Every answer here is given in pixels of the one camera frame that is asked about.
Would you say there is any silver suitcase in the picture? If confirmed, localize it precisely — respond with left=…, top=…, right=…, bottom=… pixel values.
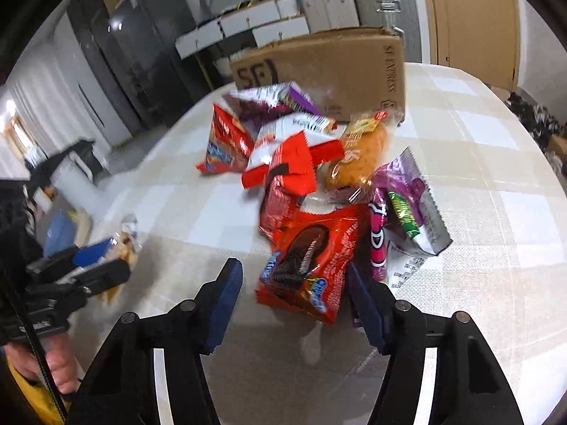
left=354, top=0, right=421, bottom=63

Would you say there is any red cookie packet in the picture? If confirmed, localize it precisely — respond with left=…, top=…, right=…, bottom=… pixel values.
left=256, top=206, right=370, bottom=326

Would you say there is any green candy packet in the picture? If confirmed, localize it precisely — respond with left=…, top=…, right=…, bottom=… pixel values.
left=387, top=190, right=421, bottom=237

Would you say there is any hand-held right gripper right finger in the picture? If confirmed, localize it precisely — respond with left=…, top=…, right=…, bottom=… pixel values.
left=346, top=262, right=528, bottom=425

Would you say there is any tall dark cabinet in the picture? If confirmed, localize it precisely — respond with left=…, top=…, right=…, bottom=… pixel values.
left=66, top=0, right=147, bottom=142

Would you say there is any wooden door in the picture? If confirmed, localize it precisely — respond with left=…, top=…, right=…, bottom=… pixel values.
left=419, top=0, right=521, bottom=91

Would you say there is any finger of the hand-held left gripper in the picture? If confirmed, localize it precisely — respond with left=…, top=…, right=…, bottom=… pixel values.
left=73, top=237, right=117, bottom=268
left=73, top=259, right=132, bottom=302

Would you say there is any cardboard box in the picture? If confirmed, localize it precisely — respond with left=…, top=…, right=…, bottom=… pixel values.
left=228, top=27, right=406, bottom=127

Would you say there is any window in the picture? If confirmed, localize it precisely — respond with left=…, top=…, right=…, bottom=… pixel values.
left=4, top=115, right=28, bottom=151

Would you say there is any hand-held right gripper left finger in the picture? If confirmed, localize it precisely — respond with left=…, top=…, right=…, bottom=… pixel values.
left=66, top=257, right=244, bottom=425

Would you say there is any row of shoes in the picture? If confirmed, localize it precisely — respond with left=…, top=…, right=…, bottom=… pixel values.
left=505, top=92, right=567, bottom=173

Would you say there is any person's left hand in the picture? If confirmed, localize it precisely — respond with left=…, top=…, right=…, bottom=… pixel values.
left=4, top=332, right=81, bottom=395

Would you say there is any white drawer unit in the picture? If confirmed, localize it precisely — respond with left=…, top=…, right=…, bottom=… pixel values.
left=175, top=0, right=311, bottom=60

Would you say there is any white suitcase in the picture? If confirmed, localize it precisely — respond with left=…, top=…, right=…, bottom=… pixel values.
left=297, top=0, right=360, bottom=34

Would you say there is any dark red snack packet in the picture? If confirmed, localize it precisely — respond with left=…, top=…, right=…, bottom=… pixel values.
left=259, top=181, right=320, bottom=249

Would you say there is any red orange chips bag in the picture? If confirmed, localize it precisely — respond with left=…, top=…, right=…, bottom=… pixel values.
left=196, top=104, right=258, bottom=175

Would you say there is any black ribbed cable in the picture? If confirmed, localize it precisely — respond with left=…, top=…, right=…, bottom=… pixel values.
left=0, top=263, right=68, bottom=423

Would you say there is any purple silver snack packet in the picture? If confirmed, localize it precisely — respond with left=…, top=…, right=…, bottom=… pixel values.
left=221, top=82, right=322, bottom=120

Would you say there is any checked tablecloth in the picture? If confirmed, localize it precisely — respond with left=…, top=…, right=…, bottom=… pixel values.
left=71, top=62, right=567, bottom=425

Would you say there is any white curtain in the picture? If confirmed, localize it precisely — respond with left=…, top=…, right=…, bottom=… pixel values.
left=4, top=49, right=111, bottom=160

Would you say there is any black cloth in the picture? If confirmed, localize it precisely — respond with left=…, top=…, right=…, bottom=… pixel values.
left=27, top=139, right=97, bottom=173

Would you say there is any white barcode packet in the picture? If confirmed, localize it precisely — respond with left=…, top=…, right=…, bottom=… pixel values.
left=385, top=239, right=430, bottom=295

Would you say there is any white kettle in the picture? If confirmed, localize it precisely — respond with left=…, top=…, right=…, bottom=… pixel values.
left=50, top=159, right=91, bottom=196

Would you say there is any grey laundry basket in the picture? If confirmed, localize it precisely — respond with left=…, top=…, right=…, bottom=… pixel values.
left=213, top=46, right=242, bottom=81

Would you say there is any white and red snack packet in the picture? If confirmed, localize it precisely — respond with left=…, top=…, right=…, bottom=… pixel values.
left=241, top=113, right=345, bottom=196

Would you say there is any blue box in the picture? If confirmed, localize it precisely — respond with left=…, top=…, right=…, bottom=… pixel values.
left=44, top=210, right=78, bottom=249

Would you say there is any orange bread packet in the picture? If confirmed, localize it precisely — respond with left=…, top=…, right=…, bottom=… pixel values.
left=325, top=113, right=393, bottom=196

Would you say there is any pink tube packet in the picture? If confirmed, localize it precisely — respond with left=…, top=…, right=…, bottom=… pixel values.
left=369, top=188, right=391, bottom=282

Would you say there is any clear pastry packet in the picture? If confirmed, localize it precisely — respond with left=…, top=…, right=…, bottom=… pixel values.
left=108, top=215, right=142, bottom=263

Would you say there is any silver bag with purple print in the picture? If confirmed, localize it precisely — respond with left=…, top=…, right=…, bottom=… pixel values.
left=372, top=147, right=453, bottom=257

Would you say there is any dark grey refrigerator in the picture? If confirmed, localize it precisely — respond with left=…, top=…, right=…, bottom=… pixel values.
left=106, top=0, right=213, bottom=129

